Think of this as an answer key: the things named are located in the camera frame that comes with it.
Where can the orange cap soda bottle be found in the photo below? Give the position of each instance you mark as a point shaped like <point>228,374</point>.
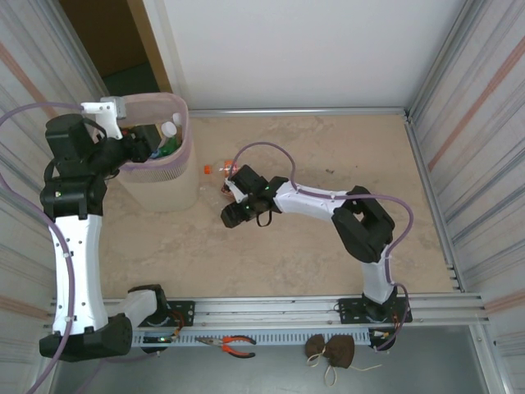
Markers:
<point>208,168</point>

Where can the green yellow cap soda bottle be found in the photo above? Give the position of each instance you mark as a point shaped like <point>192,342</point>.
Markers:
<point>170,146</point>

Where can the pink liquid white label bottle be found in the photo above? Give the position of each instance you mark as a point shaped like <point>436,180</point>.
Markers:
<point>168,129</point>

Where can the clear white cap bottle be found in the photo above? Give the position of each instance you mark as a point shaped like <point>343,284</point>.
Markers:
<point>177,119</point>

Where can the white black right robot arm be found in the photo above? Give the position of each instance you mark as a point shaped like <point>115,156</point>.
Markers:
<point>365,221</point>

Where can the pink mesh waste bin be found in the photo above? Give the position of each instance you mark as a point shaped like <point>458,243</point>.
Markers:
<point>168,189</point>

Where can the brown wooden door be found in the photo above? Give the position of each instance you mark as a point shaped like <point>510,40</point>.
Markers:
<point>106,33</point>

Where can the small brown cloth pouch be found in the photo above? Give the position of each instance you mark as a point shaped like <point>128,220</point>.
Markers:
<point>315,344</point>

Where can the large brown cloth pouch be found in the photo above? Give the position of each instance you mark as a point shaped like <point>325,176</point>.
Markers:
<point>340,351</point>

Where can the aluminium back frame rail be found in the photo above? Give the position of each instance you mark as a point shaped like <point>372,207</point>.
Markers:
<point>295,111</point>

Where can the aluminium front rail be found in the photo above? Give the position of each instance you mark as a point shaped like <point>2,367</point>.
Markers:
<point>266,308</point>

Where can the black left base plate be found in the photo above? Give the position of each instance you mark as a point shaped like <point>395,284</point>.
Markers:
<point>184,310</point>

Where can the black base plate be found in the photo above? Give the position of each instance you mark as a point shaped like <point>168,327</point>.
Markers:
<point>184,310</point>
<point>350,308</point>

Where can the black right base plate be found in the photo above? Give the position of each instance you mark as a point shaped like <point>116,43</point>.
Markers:
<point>350,308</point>

